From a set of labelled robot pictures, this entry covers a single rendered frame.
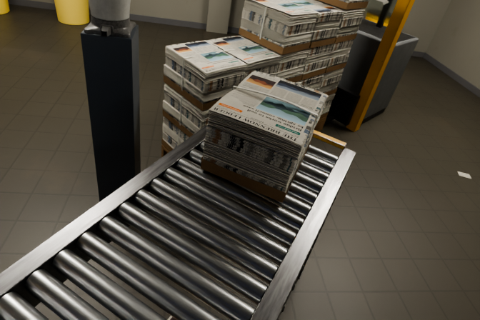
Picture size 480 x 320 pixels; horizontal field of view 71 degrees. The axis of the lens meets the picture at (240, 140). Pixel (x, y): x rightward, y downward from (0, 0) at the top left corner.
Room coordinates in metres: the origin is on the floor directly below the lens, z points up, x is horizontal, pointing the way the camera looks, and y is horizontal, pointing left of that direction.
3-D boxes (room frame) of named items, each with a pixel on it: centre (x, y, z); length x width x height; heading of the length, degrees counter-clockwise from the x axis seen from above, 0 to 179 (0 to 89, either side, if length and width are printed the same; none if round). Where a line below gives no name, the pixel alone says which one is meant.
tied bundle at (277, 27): (2.19, -0.09, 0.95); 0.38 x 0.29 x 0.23; 51
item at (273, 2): (2.19, -0.09, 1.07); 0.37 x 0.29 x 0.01; 51
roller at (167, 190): (0.66, 0.03, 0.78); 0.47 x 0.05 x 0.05; 67
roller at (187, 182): (0.72, 0.00, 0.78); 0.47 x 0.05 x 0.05; 67
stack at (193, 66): (2.09, -0.01, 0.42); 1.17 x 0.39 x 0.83; 139
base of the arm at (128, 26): (1.38, 0.64, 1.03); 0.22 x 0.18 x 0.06; 12
